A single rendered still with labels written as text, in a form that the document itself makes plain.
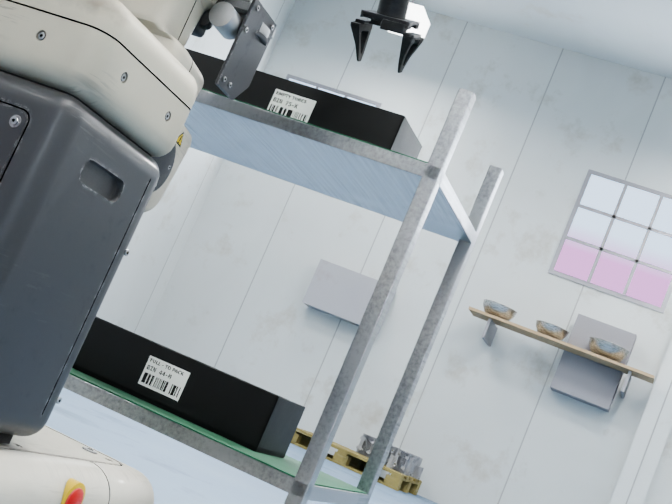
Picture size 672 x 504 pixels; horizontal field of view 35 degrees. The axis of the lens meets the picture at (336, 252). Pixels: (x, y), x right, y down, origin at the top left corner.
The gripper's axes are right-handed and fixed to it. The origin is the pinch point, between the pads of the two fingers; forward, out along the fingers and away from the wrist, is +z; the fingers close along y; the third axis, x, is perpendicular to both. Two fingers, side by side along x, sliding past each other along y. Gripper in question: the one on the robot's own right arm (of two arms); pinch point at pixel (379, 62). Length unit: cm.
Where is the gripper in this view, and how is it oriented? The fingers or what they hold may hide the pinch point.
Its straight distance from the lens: 208.8
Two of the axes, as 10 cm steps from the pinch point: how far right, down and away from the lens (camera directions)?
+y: -8.8, -3.2, 3.5
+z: -2.2, 9.3, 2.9
